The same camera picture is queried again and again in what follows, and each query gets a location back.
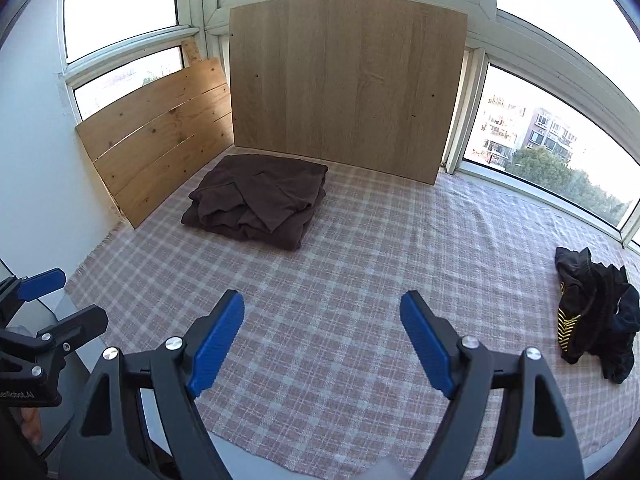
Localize oak veneer board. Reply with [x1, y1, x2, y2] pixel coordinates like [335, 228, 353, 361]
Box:
[227, 0, 469, 187]

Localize green trees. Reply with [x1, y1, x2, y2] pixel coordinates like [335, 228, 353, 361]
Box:
[509, 147, 632, 227]

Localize pink plaid blanket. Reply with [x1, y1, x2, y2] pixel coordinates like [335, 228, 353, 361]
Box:
[65, 147, 640, 476]

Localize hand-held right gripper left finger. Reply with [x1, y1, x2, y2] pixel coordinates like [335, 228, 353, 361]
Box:
[60, 289, 246, 480]

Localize apartment buildings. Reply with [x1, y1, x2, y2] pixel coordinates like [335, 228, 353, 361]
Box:
[470, 92, 582, 168]

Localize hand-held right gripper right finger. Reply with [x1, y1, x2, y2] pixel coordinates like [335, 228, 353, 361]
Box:
[399, 290, 586, 480]

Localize white window frame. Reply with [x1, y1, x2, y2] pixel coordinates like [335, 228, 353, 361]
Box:
[57, 0, 640, 252]

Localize navy garment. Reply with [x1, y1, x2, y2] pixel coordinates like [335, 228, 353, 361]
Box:
[599, 266, 640, 385]

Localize pine plank board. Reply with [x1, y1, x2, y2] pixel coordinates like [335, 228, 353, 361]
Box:
[75, 40, 236, 230]

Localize black garment with yellow stripes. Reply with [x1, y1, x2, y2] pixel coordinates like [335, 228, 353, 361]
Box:
[554, 246, 632, 367]

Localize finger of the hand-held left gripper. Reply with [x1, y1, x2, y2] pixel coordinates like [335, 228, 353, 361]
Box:
[0, 306, 110, 364]
[0, 267, 67, 319]

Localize brown fleece garment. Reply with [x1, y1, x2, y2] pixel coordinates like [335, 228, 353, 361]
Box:
[180, 154, 330, 252]

